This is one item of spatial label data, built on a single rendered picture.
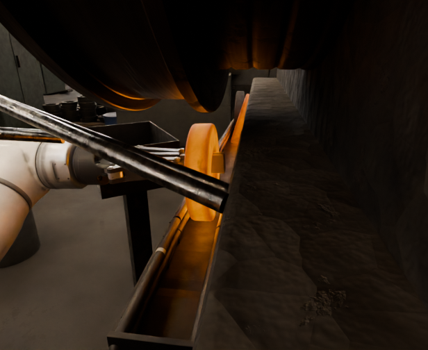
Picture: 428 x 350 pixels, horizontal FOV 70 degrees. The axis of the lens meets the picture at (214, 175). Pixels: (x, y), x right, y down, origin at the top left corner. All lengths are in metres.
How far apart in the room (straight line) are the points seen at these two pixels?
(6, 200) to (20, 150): 0.09
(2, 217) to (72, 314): 0.90
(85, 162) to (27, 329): 0.97
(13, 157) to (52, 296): 1.00
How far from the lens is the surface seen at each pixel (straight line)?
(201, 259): 0.44
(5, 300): 1.57
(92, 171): 0.52
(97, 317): 1.34
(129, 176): 0.48
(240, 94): 1.34
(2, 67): 3.97
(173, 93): 0.22
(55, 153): 0.54
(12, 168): 0.56
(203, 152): 0.43
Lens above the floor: 0.93
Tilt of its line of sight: 22 degrees down
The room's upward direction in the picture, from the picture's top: straight up
